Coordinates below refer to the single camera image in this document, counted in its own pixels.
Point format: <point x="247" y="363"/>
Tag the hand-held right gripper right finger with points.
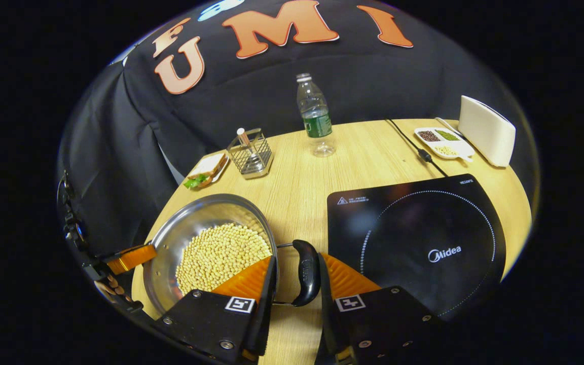
<point x="325" y="304"/>

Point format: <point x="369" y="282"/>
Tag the pile of yellow soybeans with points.
<point x="216" y="253"/>

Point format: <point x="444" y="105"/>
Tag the brown stick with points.
<point x="244" y="138"/>

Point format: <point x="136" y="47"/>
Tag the clear plastic water bottle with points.
<point x="316" y="116"/>

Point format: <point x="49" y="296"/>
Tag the sandwich on white plate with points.
<point x="206" y="170"/>

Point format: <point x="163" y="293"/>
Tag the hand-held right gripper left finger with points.
<point x="267" y="304"/>

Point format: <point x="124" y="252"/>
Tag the white divided dish with beans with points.
<point x="444" y="142"/>

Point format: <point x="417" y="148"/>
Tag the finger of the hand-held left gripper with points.
<point x="130" y="259"/>

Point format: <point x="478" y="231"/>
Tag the black induction cooktop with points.
<point x="424" y="223"/>

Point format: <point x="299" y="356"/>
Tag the black backdrop cloth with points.
<point x="251" y="96"/>

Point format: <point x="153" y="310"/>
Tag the white toaster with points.
<point x="487" y="132"/>

